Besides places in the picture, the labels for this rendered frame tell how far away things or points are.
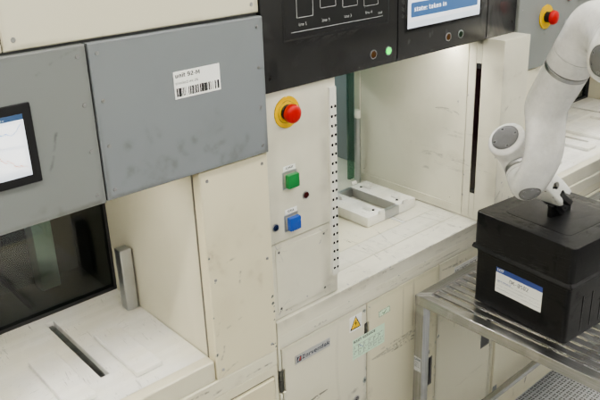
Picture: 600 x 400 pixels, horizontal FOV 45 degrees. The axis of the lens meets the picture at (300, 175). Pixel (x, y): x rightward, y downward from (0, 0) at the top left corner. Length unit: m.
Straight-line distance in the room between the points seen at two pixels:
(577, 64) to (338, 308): 0.80
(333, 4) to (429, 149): 0.79
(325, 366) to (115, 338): 0.52
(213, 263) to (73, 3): 0.58
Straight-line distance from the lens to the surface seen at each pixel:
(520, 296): 1.87
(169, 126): 1.32
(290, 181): 1.53
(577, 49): 1.44
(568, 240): 1.76
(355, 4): 1.58
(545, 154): 1.55
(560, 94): 1.51
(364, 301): 1.86
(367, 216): 2.08
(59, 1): 1.20
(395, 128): 2.26
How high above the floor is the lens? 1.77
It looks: 21 degrees down
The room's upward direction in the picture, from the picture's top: 2 degrees counter-clockwise
